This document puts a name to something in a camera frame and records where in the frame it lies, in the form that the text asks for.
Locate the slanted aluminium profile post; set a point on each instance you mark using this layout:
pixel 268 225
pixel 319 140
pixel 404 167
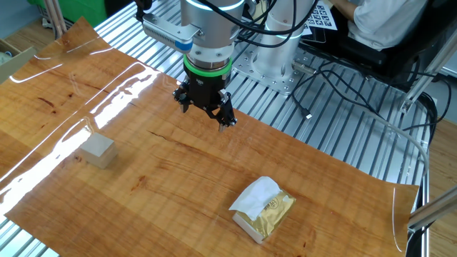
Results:
pixel 425 71

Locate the wooden sticks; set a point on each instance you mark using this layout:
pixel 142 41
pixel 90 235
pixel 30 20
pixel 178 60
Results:
pixel 57 18

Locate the gold tissue pack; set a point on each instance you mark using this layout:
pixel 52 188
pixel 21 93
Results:
pixel 269 217

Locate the person in white shirt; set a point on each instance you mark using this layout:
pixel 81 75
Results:
pixel 385 21

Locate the small grey block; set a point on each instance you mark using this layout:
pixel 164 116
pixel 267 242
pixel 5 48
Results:
pixel 97 148

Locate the clear plastic tube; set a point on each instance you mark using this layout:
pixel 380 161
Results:
pixel 407 137

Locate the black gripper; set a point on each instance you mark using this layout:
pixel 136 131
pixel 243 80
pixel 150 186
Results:
pixel 207 87

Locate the printed marker tag sheet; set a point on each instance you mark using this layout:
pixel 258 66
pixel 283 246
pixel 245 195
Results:
pixel 321 18

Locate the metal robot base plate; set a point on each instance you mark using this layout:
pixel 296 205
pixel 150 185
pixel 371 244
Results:
pixel 276 85

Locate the wood grain mat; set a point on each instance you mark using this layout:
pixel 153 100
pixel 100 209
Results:
pixel 178 178

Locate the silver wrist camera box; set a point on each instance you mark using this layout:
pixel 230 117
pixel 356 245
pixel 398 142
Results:
pixel 168 34

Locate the aluminium profile bar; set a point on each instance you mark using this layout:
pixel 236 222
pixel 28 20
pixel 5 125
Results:
pixel 433 210

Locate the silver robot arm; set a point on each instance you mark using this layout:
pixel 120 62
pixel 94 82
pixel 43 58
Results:
pixel 214 28

